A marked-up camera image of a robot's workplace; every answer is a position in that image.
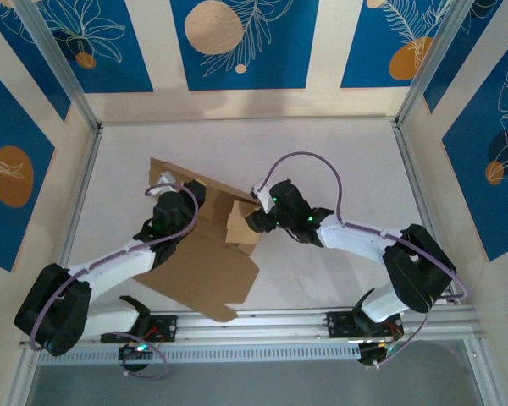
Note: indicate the brown cardboard paper box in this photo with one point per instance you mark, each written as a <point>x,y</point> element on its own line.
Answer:
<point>203,270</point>

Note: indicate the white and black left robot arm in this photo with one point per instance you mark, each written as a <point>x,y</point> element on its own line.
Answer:
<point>110,266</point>

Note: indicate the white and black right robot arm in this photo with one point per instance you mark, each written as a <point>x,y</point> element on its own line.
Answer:
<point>355,241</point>

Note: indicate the black controller board with LED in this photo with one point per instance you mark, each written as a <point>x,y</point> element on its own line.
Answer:
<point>135,353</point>
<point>372,355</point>

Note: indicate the aluminium table side rail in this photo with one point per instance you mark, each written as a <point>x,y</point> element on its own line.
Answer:
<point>415,182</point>
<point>81,190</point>

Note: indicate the horizontal aluminium mounting rail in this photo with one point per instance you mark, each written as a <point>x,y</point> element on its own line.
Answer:
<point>254,325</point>

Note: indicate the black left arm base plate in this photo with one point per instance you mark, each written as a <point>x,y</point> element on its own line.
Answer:
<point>167,327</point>

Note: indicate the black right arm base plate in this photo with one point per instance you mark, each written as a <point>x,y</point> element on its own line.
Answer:
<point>338,325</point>

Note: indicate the slanted aluminium frame post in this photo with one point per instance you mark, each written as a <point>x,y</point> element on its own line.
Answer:
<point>62,63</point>
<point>443,55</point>

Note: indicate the aluminium frame leg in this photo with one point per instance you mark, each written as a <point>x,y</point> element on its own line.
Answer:
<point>23,380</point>
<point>480,380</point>

